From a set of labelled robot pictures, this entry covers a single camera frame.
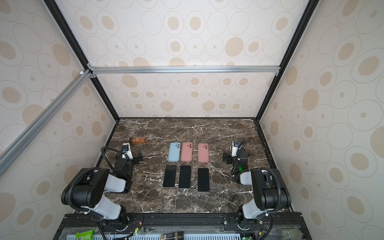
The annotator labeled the black smartphone rose edge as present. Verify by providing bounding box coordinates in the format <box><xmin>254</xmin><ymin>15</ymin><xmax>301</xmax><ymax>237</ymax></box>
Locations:
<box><xmin>198</xmin><ymin>143</ymin><xmax>210</xmax><ymax>164</ymax></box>

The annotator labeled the purple smartphone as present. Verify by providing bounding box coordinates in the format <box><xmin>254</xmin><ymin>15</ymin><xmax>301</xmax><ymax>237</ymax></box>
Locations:
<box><xmin>198</xmin><ymin>168</ymin><xmax>210</xmax><ymax>192</ymax></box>
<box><xmin>179</xmin><ymin>166</ymin><xmax>192</xmax><ymax>189</ymax></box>
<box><xmin>163</xmin><ymin>165</ymin><xmax>177</xmax><ymax>188</ymax></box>

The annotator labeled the light blue phone case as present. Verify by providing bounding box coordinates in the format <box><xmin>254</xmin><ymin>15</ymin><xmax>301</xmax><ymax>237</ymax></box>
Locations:
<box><xmin>168</xmin><ymin>143</ymin><xmax>181</xmax><ymax>163</ymax></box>

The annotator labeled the pink cased smartphone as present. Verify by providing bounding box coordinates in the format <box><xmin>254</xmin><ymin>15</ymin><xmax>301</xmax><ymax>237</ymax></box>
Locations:
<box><xmin>181</xmin><ymin>143</ymin><xmax>193</xmax><ymax>163</ymax></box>

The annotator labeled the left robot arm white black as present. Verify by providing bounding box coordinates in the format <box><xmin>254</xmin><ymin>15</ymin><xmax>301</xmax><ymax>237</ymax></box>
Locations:
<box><xmin>61</xmin><ymin>151</ymin><xmax>143</xmax><ymax>225</ymax></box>

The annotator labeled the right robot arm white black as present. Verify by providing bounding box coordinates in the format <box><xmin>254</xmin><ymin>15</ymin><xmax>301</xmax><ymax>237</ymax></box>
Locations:
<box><xmin>223</xmin><ymin>150</ymin><xmax>292</xmax><ymax>224</ymax></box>

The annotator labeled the green packet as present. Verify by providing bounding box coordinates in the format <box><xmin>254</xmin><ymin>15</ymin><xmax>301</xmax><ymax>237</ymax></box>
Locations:
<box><xmin>76</xmin><ymin>228</ymin><xmax>95</xmax><ymax>240</ymax></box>

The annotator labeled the black yellow battery cell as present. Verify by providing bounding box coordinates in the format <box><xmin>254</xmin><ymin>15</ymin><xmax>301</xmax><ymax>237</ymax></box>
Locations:
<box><xmin>160</xmin><ymin>231</ymin><xmax>184</xmax><ymax>240</ymax></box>

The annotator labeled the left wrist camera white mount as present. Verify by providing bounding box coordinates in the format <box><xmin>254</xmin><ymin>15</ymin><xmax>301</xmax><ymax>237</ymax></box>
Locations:
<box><xmin>122</xmin><ymin>143</ymin><xmax>133</xmax><ymax>160</ymax></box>

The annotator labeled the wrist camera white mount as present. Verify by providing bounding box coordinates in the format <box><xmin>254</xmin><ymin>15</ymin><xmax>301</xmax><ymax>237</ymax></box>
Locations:
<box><xmin>231</xmin><ymin>141</ymin><xmax>241</xmax><ymax>157</ymax></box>
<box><xmin>122</xmin><ymin>143</ymin><xmax>133</xmax><ymax>160</ymax></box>

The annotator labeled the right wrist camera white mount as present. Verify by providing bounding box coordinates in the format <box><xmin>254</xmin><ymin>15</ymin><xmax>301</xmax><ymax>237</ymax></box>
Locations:
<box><xmin>231</xmin><ymin>141</ymin><xmax>241</xmax><ymax>157</ymax></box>

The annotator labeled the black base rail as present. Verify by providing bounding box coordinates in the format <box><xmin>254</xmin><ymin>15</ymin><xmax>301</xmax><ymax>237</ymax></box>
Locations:
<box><xmin>54</xmin><ymin>212</ymin><xmax>312</xmax><ymax>240</ymax></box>

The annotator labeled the white slotted cable duct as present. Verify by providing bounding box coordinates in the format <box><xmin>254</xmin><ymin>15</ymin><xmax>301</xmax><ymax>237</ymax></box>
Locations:
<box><xmin>66</xmin><ymin>234</ymin><xmax>242</xmax><ymax>240</ymax></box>

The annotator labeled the horizontal aluminium rail back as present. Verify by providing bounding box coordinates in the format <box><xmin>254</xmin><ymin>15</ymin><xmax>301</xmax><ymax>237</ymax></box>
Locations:
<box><xmin>91</xmin><ymin>66</ymin><xmax>280</xmax><ymax>74</ymax></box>

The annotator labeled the diagonal aluminium rail left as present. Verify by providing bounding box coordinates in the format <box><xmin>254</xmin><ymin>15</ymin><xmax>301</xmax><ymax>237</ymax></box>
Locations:
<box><xmin>1</xmin><ymin>70</ymin><xmax>91</xmax><ymax>175</ymax></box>

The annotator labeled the black frame post left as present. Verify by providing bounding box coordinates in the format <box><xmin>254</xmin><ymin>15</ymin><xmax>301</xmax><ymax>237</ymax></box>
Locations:
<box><xmin>44</xmin><ymin>0</ymin><xmax>120</xmax><ymax>122</ymax></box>

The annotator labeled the black frame post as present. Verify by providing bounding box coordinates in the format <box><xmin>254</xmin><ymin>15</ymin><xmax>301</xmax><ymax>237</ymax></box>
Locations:
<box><xmin>255</xmin><ymin>0</ymin><xmax>319</xmax><ymax>123</ymax></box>
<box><xmin>44</xmin><ymin>0</ymin><xmax>120</xmax><ymax>122</ymax></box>

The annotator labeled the black frame post right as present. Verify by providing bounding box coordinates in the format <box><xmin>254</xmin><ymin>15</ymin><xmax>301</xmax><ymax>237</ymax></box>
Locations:
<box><xmin>255</xmin><ymin>0</ymin><xmax>319</xmax><ymax>123</ymax></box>

